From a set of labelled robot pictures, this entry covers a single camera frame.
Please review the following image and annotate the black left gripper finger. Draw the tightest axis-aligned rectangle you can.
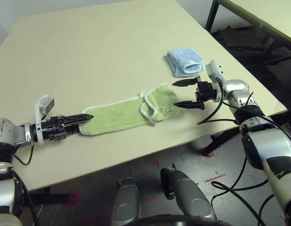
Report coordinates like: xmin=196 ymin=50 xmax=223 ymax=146
xmin=64 ymin=122 xmax=81 ymax=134
xmin=62 ymin=113 xmax=94 ymax=125

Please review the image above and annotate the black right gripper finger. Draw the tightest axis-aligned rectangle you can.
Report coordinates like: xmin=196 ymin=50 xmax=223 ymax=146
xmin=172 ymin=75 xmax=202 ymax=87
xmin=173 ymin=100 xmax=206 ymax=111

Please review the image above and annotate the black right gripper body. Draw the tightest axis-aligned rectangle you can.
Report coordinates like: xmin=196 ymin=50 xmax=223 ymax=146
xmin=194 ymin=81 xmax=218 ymax=104

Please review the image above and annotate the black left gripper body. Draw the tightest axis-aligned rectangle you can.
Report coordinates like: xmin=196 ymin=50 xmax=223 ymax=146
xmin=41 ymin=115 xmax=67 ymax=142

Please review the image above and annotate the green towel white trim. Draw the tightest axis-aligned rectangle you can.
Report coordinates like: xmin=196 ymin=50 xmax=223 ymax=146
xmin=78 ymin=83 xmax=185 ymax=137

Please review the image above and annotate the folded blue towel white trim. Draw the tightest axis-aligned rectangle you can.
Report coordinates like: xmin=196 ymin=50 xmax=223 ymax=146
xmin=166 ymin=47 xmax=205 ymax=78

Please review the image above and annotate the black table leg strut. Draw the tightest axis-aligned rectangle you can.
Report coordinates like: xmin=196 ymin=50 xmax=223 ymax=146
xmin=203 ymin=128 xmax=241 ymax=156

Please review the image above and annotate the black table foot bar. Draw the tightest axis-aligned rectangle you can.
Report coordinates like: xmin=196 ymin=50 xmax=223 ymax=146
xmin=27 ymin=187 xmax=73 ymax=206

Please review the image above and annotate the grey robot right leg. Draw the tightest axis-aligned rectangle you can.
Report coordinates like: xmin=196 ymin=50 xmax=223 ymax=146
xmin=160 ymin=167 xmax=216 ymax=221

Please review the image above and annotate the dark robot torso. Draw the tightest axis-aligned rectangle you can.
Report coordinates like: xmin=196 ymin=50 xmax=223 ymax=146
xmin=133 ymin=214 xmax=227 ymax=226

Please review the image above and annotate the thin black camera cable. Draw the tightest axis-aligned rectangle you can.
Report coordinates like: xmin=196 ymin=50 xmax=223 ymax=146
xmin=12 ymin=143 xmax=34 ymax=166
xmin=197 ymin=81 xmax=238 ymax=125

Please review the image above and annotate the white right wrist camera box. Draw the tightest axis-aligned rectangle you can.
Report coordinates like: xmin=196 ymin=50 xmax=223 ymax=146
xmin=206 ymin=60 xmax=225 ymax=103

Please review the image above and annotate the thin black left camera cable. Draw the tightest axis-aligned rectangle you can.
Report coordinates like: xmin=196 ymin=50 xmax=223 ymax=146
xmin=12 ymin=143 xmax=34 ymax=166

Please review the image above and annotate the black cable tie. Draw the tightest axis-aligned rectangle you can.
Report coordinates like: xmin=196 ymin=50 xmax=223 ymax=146
xmin=244 ymin=91 xmax=254 ymax=108

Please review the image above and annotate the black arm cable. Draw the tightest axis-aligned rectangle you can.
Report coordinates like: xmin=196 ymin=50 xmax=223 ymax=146
xmin=227 ymin=103 xmax=291 ymax=161
xmin=9 ymin=166 xmax=41 ymax=226

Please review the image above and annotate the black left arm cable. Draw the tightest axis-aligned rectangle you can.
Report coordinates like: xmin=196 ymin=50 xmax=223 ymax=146
xmin=9 ymin=166 xmax=41 ymax=226

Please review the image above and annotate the thin black hanging cable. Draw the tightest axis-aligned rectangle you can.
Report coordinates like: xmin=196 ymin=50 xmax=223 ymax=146
xmin=211 ymin=155 xmax=270 ymax=205

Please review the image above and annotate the beige table black frame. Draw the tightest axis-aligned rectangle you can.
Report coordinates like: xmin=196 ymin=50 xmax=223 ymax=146
xmin=205 ymin=0 xmax=291 ymax=45

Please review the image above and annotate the thick black cable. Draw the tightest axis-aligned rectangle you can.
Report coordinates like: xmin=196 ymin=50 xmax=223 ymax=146
xmin=211 ymin=181 xmax=266 ymax=226

